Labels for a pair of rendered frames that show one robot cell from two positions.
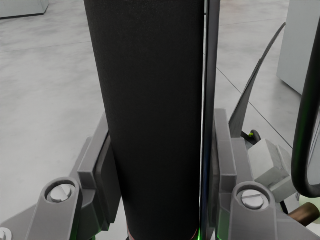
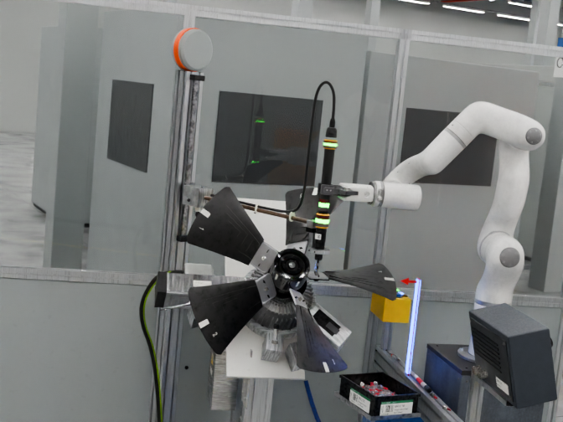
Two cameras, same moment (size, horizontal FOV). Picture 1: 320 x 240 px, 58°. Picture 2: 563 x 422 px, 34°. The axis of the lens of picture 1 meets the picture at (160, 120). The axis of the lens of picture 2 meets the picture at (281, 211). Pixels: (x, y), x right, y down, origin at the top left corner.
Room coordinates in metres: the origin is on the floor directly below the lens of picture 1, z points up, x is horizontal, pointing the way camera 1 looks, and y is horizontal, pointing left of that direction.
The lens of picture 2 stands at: (1.16, 2.74, 1.77)
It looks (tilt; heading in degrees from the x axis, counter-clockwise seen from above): 7 degrees down; 251
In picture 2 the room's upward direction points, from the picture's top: 6 degrees clockwise
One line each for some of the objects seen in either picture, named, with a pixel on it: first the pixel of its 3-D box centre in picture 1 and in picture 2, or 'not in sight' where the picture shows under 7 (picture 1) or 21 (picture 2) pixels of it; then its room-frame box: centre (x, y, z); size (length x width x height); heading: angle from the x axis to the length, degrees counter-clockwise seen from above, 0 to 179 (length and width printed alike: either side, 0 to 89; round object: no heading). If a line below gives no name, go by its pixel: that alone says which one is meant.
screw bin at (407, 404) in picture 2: not in sight; (378, 394); (-0.09, 0.19, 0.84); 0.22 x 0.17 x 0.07; 99
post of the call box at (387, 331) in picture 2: not in sight; (387, 332); (-0.31, -0.24, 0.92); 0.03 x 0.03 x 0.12; 82
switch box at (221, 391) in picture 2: not in sight; (223, 373); (0.26, -0.36, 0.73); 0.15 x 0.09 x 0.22; 82
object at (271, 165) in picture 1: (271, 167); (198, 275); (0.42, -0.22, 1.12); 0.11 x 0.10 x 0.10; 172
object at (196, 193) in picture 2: not in sight; (196, 195); (0.37, -0.55, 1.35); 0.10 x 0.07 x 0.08; 117
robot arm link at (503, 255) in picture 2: not in sight; (499, 270); (-0.49, 0.16, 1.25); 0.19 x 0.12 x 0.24; 74
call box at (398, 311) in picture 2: not in sight; (389, 306); (-0.31, -0.24, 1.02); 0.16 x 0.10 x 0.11; 82
